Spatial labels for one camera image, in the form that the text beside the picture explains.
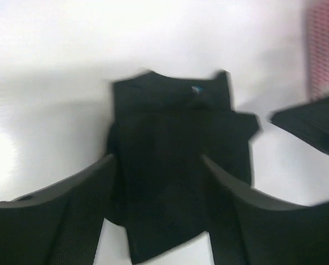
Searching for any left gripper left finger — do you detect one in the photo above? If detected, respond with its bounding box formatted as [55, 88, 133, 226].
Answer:
[0, 155, 116, 264]

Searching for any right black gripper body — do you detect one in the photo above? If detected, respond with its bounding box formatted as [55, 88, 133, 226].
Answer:
[270, 96, 329, 155]

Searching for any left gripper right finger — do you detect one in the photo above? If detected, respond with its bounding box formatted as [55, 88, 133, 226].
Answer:
[203, 156, 329, 264]

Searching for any black t-shirt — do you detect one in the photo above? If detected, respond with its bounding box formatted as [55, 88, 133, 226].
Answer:
[105, 70, 259, 264]

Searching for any white plastic basket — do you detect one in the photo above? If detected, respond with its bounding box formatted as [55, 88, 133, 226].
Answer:
[305, 1, 329, 100]

